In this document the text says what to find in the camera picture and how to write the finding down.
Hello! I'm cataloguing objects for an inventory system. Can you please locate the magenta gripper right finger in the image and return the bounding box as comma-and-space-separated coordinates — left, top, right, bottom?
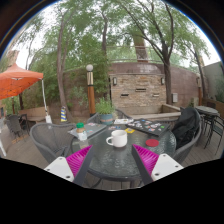
132, 144, 182, 185

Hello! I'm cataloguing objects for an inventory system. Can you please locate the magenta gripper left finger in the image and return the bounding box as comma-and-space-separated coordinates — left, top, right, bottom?
45, 145, 94, 186

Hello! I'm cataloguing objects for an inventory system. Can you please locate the red round coaster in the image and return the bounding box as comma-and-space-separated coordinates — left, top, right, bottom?
145, 139, 159, 147

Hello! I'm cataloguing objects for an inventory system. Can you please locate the grey wicker chair right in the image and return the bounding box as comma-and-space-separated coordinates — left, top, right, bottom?
173, 117, 202, 164

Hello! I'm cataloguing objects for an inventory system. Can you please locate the grey wicker chair left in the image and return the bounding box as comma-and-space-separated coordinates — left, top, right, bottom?
30, 123, 75, 163

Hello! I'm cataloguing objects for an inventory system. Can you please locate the clear bottle with green cap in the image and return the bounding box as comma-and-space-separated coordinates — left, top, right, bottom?
76, 123, 88, 148

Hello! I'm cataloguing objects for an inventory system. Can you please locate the round glass patio table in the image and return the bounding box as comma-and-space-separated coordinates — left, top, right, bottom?
88, 125, 176, 181

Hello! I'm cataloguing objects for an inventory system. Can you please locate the black laptop with stickers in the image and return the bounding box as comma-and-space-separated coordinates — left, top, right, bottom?
127, 118, 170, 136

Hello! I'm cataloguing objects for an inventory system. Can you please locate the grey laptop with stickers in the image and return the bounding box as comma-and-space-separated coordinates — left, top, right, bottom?
69, 123, 106, 138

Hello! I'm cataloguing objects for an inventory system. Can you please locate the white ceramic mug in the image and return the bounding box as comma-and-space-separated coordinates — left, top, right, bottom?
106, 130, 127, 148

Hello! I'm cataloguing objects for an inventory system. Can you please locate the blue yellow striped cone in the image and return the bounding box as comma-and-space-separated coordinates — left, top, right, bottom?
60, 106, 67, 122

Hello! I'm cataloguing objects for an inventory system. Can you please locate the white paper on table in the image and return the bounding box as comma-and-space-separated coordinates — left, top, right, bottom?
114, 118, 134, 124

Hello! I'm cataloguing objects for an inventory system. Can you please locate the blue pot with plant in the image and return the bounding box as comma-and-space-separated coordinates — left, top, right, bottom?
95, 97, 116, 126

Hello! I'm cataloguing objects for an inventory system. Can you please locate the dark folding chair left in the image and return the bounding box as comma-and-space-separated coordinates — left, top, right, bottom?
7, 114, 29, 137

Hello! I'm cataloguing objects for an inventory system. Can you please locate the round side table right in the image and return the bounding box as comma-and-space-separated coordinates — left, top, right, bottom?
196, 106, 224, 147

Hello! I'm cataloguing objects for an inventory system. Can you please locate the orange canopy tent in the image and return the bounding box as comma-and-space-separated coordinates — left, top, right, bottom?
0, 63, 43, 100

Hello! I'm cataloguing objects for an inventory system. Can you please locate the wooden lamp post globe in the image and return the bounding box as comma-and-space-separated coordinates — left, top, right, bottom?
86, 64, 96, 117

